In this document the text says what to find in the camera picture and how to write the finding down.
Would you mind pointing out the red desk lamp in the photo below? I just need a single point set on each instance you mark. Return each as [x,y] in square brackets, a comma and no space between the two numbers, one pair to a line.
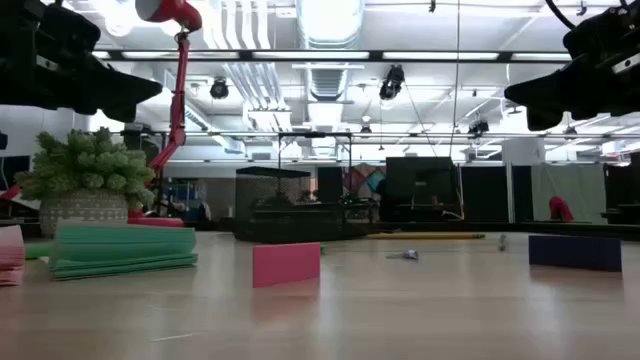
[178,100]

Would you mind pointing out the small binder clip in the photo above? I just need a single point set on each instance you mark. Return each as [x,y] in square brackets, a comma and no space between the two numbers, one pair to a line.
[410,255]

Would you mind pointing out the black mesh desk organizer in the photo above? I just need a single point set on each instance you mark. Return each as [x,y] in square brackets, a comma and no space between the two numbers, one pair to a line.
[270,200]

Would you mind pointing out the pink sticky note pad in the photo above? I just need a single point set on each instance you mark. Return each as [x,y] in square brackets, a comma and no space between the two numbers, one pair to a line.
[10,255]

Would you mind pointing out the black partition panel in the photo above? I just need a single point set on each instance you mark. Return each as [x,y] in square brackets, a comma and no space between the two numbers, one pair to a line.
[485,195]

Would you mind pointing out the magenta eraser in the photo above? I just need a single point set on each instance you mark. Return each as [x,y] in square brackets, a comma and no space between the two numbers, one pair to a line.
[286,265]

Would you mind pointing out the office chair with red jacket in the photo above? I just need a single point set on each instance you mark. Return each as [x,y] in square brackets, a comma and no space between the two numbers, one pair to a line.
[560,210]

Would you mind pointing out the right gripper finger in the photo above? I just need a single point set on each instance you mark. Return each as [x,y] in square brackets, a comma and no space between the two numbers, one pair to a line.
[540,120]
[550,90]

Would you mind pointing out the black ceiling camera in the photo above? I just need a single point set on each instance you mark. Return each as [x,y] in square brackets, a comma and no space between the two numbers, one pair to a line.
[392,82]

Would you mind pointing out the black aluminium rig frame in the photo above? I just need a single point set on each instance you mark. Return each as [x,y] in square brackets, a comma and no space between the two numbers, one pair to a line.
[325,55]

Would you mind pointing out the grey curtain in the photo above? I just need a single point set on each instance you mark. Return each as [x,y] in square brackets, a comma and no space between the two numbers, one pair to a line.
[575,185]

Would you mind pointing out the yellow pencil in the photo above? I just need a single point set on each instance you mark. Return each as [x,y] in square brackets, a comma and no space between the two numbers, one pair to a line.
[425,236]

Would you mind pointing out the black monitor screen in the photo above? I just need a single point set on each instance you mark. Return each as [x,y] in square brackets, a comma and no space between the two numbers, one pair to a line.
[420,185]

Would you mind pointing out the dark blue eraser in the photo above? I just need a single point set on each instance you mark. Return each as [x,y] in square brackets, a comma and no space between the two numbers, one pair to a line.
[575,252]

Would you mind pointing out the black ceiling spotlight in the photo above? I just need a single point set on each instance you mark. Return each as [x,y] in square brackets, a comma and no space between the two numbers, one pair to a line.
[219,89]

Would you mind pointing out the green potted plant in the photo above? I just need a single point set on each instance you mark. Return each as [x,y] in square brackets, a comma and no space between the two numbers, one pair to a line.
[85,165]

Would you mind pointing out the colourful patchwork quilt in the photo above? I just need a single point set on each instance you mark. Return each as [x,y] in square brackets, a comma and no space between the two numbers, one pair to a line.
[365,180]

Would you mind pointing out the green sticky note pad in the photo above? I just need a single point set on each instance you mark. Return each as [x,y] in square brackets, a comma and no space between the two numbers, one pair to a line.
[120,250]

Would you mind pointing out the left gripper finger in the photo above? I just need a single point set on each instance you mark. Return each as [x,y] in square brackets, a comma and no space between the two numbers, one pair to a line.
[115,87]
[129,112]

